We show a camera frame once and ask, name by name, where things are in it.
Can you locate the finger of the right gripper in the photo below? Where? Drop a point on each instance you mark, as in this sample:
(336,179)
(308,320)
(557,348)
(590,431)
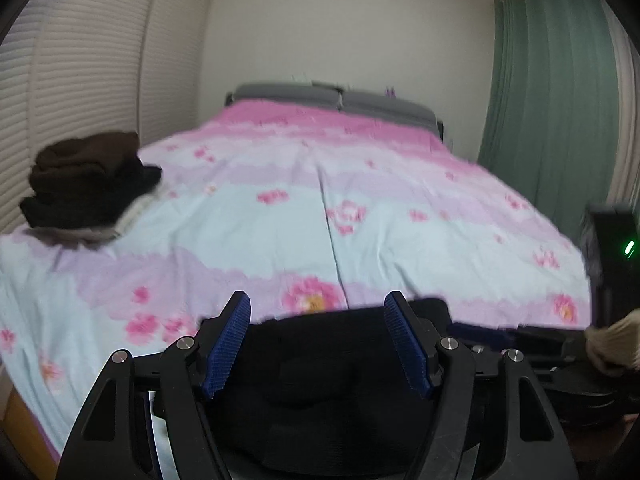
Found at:
(474,335)

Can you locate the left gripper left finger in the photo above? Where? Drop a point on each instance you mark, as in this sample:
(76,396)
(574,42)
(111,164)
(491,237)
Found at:
(113,438)

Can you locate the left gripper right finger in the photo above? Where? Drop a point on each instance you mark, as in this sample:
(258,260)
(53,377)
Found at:
(535,446)

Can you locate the black pants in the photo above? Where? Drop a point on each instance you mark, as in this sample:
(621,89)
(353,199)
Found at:
(321,396)

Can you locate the right hand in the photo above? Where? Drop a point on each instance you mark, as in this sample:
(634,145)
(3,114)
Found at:
(615,348)

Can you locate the beige sheer curtain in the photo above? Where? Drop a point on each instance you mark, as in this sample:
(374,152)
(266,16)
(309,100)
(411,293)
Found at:
(624,187)

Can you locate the green curtain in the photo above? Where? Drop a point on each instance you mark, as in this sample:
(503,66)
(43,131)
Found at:
(551,128)

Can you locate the pink floral duvet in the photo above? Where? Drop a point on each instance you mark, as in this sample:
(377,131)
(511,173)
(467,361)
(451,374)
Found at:
(305,210)

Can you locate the white folded garment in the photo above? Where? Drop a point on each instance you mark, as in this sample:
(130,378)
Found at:
(100,234)

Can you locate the black folded garment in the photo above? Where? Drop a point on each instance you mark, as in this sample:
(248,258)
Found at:
(95,204)

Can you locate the grey right headboard cushion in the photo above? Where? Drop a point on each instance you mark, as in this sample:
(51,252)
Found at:
(391,109)

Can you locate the grey headboard cushion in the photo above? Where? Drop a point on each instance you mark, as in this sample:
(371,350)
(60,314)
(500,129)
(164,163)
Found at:
(391,109)
(295,93)

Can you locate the purple flower ornament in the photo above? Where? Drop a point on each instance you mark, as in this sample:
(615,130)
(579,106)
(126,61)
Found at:
(390,92)

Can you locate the dark brown folded garment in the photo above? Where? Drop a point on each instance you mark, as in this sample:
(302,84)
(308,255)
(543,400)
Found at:
(78,166)

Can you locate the grey left headboard cushion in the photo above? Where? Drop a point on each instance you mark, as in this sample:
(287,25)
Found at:
(295,93)

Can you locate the white louvered wardrobe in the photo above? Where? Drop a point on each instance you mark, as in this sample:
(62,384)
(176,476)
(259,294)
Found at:
(76,67)

